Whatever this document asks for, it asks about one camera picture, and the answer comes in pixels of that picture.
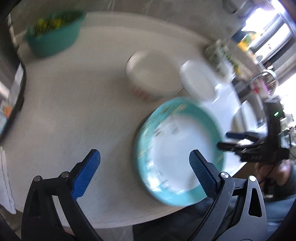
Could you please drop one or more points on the large teal floral plate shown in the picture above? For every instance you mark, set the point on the large teal floral plate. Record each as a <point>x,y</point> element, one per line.
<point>162,147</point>

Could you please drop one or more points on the chrome faucet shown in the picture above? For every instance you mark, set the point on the chrome faucet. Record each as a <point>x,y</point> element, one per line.
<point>264,84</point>

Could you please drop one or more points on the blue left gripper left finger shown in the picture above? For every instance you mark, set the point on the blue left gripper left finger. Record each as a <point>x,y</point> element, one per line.
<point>83,172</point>

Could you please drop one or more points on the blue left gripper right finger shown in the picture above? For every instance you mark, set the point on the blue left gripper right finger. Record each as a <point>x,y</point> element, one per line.
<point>206,173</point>

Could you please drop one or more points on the plain white bowl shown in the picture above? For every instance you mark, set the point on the plain white bowl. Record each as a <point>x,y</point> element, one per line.
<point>199,81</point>

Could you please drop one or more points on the white shallow bowl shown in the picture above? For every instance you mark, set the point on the white shallow bowl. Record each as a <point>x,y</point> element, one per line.
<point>244,120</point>

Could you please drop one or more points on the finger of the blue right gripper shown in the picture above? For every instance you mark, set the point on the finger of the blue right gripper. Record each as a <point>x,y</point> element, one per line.
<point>231,147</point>
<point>238,134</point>

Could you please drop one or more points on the person's right hand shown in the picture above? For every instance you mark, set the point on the person's right hand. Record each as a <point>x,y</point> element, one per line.
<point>280,173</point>

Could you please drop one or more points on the yellow cooking oil bottle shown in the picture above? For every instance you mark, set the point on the yellow cooking oil bottle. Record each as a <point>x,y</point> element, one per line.
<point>246,41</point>

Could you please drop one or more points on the plastic bag of greens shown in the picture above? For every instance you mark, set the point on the plastic bag of greens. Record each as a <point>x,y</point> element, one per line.
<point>219,57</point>

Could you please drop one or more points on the person's right forearm grey sleeve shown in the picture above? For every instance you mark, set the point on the person's right forearm grey sleeve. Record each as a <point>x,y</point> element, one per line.
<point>278,207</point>

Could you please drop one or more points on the steel rice cooker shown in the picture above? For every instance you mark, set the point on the steel rice cooker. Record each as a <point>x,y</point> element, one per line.
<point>13,79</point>

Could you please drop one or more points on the green basin with vegetables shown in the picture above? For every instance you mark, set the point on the green basin with vegetables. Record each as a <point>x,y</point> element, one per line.
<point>54,33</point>

